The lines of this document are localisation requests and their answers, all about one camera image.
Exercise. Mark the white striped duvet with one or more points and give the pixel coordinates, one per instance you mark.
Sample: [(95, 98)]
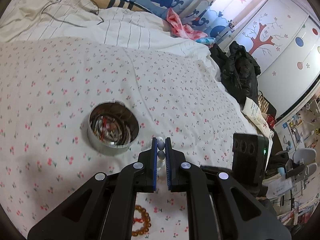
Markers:
[(130, 27)]

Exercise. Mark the tan dark striped pillow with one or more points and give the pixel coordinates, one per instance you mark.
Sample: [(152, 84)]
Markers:
[(117, 2)]

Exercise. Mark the white wardrobe with tree decal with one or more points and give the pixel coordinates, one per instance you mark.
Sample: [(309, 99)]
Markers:
[(287, 55)]

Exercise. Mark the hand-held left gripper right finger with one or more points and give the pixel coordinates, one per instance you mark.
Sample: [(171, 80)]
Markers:
[(168, 165)]

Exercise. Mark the pink cloth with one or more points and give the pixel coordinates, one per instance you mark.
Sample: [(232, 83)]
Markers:
[(177, 23)]

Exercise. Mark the white tote bag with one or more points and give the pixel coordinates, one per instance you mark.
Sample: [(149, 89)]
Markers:
[(256, 115)]

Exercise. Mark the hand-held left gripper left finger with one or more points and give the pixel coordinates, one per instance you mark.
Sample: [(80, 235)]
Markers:
[(155, 160)]

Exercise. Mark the grey white chair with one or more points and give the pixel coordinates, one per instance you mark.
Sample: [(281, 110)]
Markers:
[(303, 160)]

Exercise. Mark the light blue packet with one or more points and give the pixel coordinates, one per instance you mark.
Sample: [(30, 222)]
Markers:
[(205, 40)]

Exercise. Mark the cherry print bed sheet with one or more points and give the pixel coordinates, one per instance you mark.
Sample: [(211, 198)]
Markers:
[(62, 80)]

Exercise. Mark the round metal tin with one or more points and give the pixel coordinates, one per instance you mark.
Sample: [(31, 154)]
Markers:
[(100, 145)]

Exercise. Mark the black jacket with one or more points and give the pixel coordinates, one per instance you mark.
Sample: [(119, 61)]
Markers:
[(237, 75)]

